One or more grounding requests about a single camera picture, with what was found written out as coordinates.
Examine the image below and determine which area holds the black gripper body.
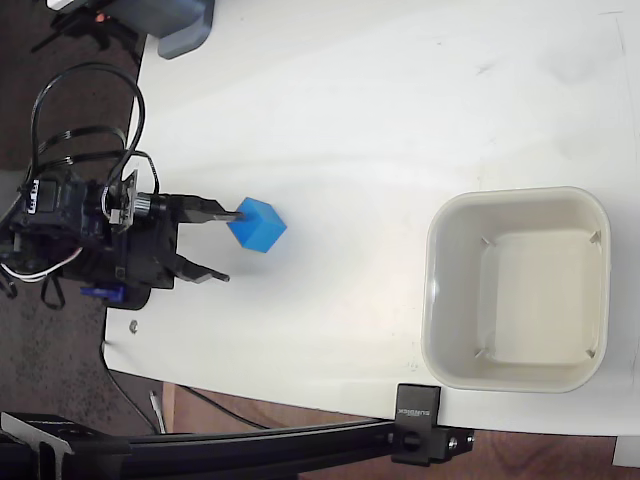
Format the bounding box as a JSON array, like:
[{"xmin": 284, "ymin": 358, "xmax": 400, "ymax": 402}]
[{"xmin": 113, "ymin": 193, "xmax": 182, "ymax": 291}]

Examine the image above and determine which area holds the blue cube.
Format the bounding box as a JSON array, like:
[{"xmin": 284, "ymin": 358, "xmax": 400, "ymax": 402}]
[{"xmin": 227, "ymin": 196, "xmax": 289, "ymax": 255}]

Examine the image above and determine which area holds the black six-joint robot arm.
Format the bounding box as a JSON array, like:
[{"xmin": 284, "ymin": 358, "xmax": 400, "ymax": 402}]
[{"xmin": 0, "ymin": 168, "xmax": 152, "ymax": 309}]

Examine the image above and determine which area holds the white square plastic bin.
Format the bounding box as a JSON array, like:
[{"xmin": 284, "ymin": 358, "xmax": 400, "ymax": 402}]
[{"xmin": 421, "ymin": 185, "xmax": 612, "ymax": 394}]

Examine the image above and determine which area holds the black metal bar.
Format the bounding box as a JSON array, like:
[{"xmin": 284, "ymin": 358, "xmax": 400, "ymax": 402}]
[{"xmin": 0, "ymin": 410, "xmax": 401, "ymax": 480}]

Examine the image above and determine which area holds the gray plastic stand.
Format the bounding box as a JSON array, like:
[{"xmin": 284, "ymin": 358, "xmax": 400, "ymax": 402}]
[{"xmin": 107, "ymin": 0, "xmax": 217, "ymax": 61}]

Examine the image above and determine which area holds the black tripod with orange dot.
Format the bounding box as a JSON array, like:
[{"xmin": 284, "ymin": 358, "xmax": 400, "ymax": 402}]
[{"xmin": 29, "ymin": 0, "xmax": 147, "ymax": 54}]

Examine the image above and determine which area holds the black table clamp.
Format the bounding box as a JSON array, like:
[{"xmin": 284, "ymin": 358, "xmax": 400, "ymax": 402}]
[{"xmin": 390, "ymin": 383, "xmax": 475, "ymax": 467}]

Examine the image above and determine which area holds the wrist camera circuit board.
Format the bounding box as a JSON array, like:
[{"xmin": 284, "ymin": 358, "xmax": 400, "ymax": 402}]
[{"xmin": 102, "ymin": 169, "xmax": 169, "ymax": 232}]

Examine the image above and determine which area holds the thin black camera cable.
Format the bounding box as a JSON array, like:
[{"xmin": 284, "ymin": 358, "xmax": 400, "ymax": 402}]
[{"xmin": 130, "ymin": 149, "xmax": 162, "ymax": 197}]

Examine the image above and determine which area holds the thick black looped cable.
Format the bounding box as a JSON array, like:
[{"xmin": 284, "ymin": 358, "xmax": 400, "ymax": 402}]
[{"xmin": 29, "ymin": 62, "xmax": 147, "ymax": 177}]

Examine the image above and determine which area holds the white servo wire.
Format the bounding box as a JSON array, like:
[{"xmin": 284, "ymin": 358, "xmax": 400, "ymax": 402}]
[{"xmin": 0, "ymin": 248, "xmax": 84, "ymax": 284}]

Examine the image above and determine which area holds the black flat ribbon cable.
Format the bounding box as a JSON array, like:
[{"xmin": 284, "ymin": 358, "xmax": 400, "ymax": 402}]
[{"xmin": 36, "ymin": 127, "xmax": 132, "ymax": 167}]

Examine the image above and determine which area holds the thin black floor cable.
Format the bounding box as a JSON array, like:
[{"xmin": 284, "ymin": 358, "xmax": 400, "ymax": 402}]
[{"xmin": 99, "ymin": 341, "xmax": 272, "ymax": 432}]

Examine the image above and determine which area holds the white cable end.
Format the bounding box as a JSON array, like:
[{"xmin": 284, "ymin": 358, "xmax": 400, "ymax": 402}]
[{"xmin": 148, "ymin": 390, "xmax": 167, "ymax": 436}]

